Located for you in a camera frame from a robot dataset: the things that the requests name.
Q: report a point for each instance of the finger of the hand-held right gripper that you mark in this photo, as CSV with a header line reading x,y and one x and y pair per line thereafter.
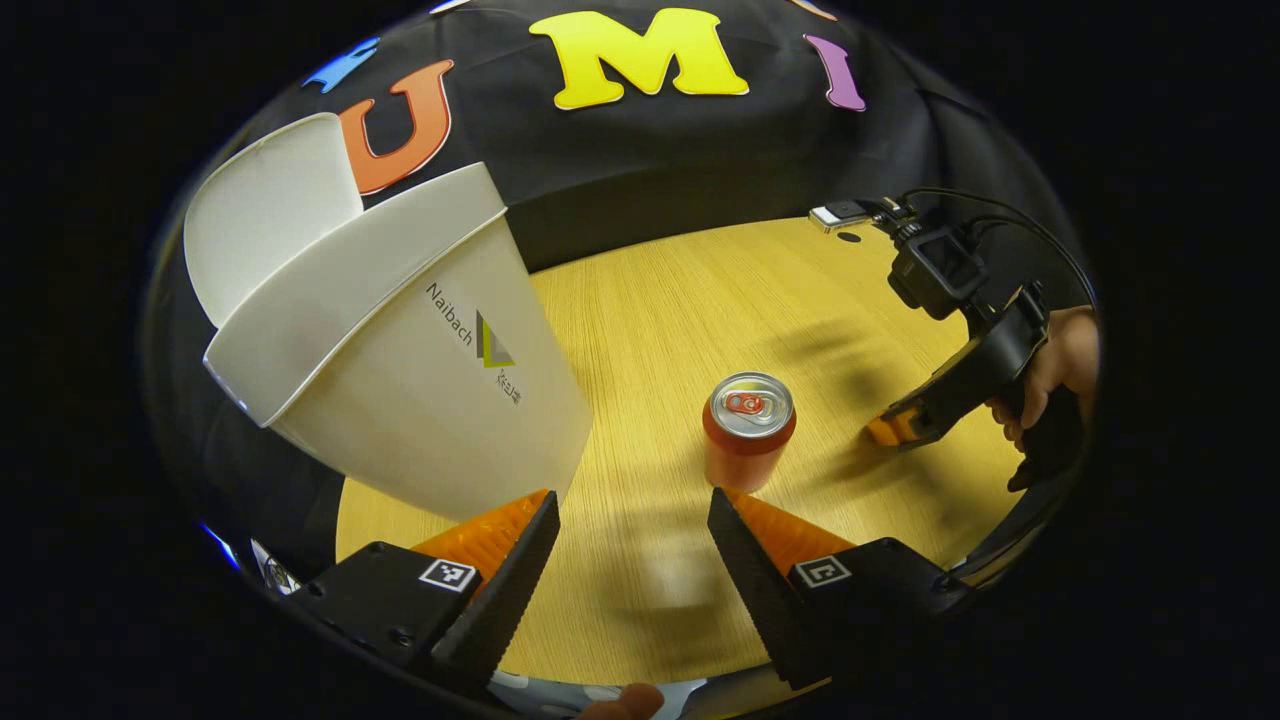
x,y
890,428

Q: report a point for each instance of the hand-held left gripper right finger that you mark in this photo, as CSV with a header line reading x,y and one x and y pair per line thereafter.
x,y
760,590

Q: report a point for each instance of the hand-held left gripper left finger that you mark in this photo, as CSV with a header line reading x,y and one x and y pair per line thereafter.
x,y
505,600

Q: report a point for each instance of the red pop can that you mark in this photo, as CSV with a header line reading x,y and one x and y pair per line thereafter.
x,y
745,455

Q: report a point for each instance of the white desktop garbage bin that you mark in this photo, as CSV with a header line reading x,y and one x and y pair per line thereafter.
x,y
430,420

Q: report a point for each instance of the black backdrop cloth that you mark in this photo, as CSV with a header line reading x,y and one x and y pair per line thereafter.
x,y
620,170

